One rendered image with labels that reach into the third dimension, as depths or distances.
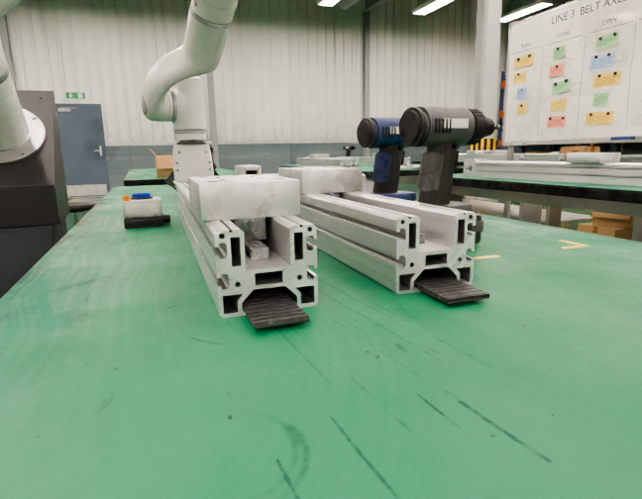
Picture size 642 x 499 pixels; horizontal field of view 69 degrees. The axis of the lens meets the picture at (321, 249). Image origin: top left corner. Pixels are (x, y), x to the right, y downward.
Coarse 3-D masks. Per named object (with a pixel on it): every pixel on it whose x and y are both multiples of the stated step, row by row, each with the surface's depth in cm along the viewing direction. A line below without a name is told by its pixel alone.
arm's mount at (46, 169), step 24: (24, 96) 119; (48, 96) 121; (48, 120) 117; (48, 144) 113; (0, 168) 106; (24, 168) 108; (48, 168) 110; (0, 192) 104; (24, 192) 106; (48, 192) 108; (0, 216) 105; (24, 216) 107; (48, 216) 109
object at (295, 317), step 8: (296, 312) 43; (304, 312) 43; (256, 320) 41; (264, 320) 41; (272, 320) 41; (280, 320) 41; (288, 320) 41; (296, 320) 41; (304, 320) 42; (256, 328) 40
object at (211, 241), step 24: (192, 216) 71; (288, 216) 52; (192, 240) 73; (216, 240) 43; (240, 240) 44; (264, 240) 57; (288, 240) 46; (216, 264) 44; (240, 264) 45; (264, 264) 47; (288, 264) 46; (312, 264) 47; (216, 288) 45; (240, 288) 45; (288, 288) 46; (312, 288) 48; (240, 312) 45
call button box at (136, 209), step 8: (136, 200) 100; (144, 200) 100; (152, 200) 101; (128, 208) 99; (136, 208) 100; (144, 208) 100; (152, 208) 101; (160, 208) 102; (128, 216) 100; (136, 216) 100; (144, 216) 101; (152, 216) 101; (160, 216) 102; (168, 216) 106; (128, 224) 100; (136, 224) 100; (144, 224) 101; (152, 224) 102; (160, 224) 102
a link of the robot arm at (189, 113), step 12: (180, 84) 114; (192, 84) 115; (180, 96) 115; (192, 96) 116; (204, 96) 119; (180, 108) 115; (192, 108) 116; (204, 108) 119; (180, 120) 116; (192, 120) 117; (204, 120) 119
